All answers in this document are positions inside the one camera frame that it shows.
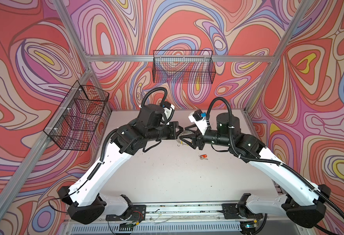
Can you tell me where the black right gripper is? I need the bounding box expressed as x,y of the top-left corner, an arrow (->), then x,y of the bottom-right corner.
180,124 -> 233,150

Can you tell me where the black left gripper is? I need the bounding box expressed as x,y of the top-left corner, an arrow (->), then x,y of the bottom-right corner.
146,121 -> 186,144

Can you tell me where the grey keyring with yellow grip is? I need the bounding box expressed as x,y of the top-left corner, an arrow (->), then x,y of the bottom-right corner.
177,131 -> 195,146

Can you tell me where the key with red tag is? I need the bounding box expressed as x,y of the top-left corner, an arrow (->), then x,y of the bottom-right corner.
199,154 -> 208,160

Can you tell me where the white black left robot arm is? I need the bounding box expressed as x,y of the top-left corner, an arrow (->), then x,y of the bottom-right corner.
58,102 -> 183,224

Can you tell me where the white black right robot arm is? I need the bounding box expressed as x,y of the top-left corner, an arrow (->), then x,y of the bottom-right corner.
180,110 -> 330,228

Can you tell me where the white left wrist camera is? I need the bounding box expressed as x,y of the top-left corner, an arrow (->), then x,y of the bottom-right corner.
163,101 -> 175,118

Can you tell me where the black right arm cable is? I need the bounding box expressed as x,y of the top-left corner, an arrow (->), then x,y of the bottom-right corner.
206,96 -> 344,235

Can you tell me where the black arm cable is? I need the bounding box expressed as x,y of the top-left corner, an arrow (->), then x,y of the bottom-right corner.
206,96 -> 344,235
141,87 -> 169,108

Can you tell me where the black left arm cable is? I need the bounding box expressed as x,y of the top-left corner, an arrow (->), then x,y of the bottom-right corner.
141,87 -> 169,108

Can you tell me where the black wire basket back wall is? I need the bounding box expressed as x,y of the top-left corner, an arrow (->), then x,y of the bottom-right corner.
152,49 -> 216,84

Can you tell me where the black wire basket wall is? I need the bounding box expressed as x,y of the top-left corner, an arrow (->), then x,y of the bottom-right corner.
43,84 -> 109,151
152,49 -> 216,84

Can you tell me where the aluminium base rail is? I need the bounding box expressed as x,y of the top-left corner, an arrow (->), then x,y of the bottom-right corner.
58,202 -> 307,235

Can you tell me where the black wire basket left wall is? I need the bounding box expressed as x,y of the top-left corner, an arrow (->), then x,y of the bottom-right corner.
43,84 -> 109,151

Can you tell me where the aluminium frame extrusion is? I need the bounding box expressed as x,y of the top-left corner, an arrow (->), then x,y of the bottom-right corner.
0,1 -> 301,194

